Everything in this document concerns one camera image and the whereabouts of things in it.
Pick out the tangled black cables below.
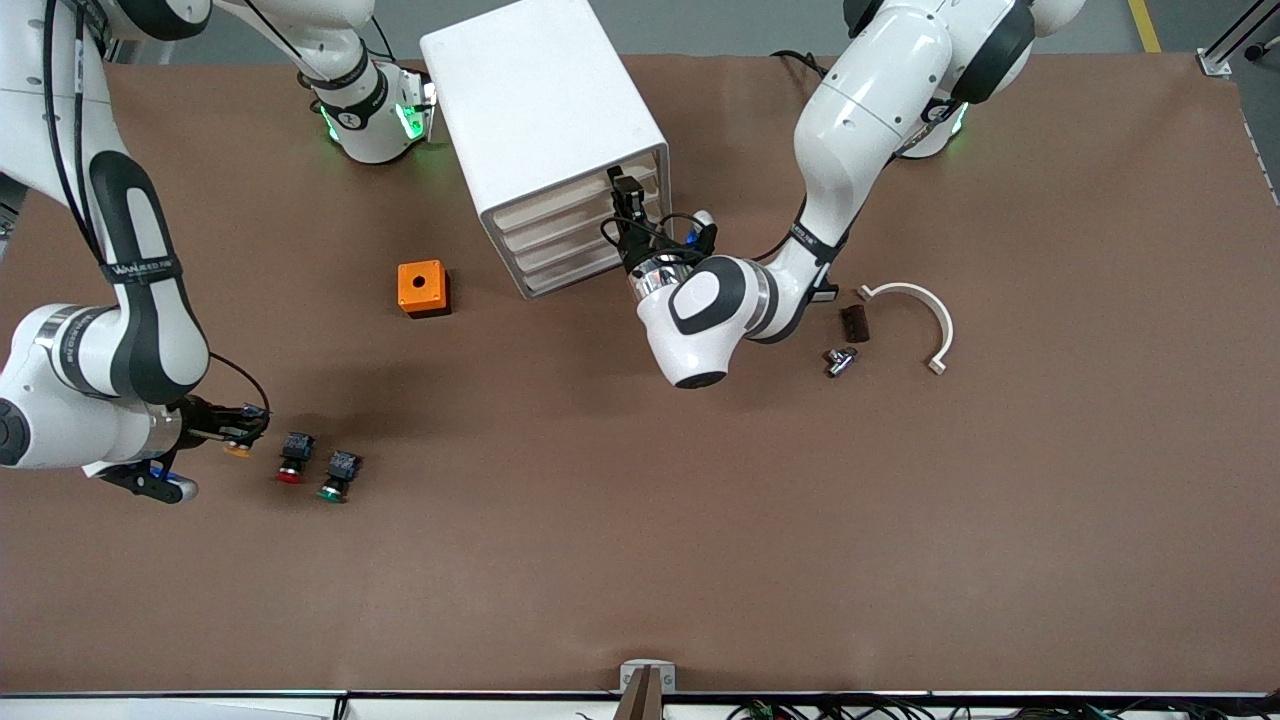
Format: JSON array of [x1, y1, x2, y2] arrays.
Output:
[[725, 698, 1280, 720]]

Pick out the yellow push button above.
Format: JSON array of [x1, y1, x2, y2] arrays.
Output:
[[222, 403, 269, 460]]

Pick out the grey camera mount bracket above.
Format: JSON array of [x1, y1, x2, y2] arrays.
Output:
[[618, 658, 678, 720]]

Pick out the aluminium frame profile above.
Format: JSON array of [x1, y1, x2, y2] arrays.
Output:
[[1195, 0, 1280, 79]]

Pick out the brown table mat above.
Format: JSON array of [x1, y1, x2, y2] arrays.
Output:
[[0, 50, 1280, 696]]

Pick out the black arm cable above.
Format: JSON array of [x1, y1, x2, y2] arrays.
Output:
[[42, 0, 273, 416], [598, 210, 803, 265]]

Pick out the orange box with hole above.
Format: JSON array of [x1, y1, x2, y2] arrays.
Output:
[[397, 260, 452, 319]]

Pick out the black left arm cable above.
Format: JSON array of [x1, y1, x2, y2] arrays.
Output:
[[598, 210, 803, 265]]

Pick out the green push button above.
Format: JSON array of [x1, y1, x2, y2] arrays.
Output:
[[317, 450, 363, 503]]

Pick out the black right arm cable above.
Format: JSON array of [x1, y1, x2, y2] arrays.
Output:
[[42, 0, 273, 416]]

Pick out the red push button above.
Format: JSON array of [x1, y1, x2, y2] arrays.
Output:
[[275, 432, 319, 485]]

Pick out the white curved plastic bracket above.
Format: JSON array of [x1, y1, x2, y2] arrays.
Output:
[[857, 282, 954, 376]]

